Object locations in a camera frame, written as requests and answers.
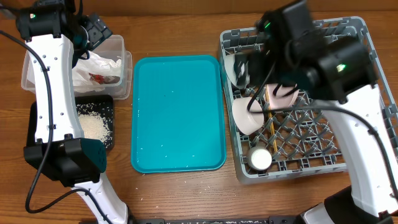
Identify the grey dishwasher rack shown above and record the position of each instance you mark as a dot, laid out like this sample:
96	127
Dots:
305	141

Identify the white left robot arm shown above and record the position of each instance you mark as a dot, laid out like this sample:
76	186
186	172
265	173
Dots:
56	35

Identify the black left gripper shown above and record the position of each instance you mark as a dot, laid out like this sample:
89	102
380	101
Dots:
97	30

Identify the pile of rice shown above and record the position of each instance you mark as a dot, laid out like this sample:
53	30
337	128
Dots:
96	120

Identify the white cup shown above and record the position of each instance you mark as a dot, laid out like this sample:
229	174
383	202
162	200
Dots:
259	158

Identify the black plastic bin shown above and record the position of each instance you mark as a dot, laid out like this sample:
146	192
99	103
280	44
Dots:
78	100

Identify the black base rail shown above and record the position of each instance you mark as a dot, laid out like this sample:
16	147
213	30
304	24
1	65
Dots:
287	219

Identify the wooden chopstick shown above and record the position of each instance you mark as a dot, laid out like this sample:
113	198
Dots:
269	119
272	130

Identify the teal plastic tray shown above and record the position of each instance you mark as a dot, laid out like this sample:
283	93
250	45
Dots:
177	115

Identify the white plastic wrapper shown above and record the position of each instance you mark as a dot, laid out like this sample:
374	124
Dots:
95	71

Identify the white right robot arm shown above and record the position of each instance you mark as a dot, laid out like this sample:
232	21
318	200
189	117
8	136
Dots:
341	80

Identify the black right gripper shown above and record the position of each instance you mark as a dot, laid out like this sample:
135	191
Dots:
258	76

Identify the small pink plate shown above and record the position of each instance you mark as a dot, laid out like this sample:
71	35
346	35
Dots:
246	121

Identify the cardboard box wall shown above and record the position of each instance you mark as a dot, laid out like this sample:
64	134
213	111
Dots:
207	7

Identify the grey bowl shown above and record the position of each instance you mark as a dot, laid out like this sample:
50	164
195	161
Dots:
230	71

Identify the large pink plate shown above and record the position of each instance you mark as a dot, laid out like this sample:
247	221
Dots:
283	98

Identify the clear plastic bin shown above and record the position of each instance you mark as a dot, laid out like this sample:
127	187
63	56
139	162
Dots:
111	48

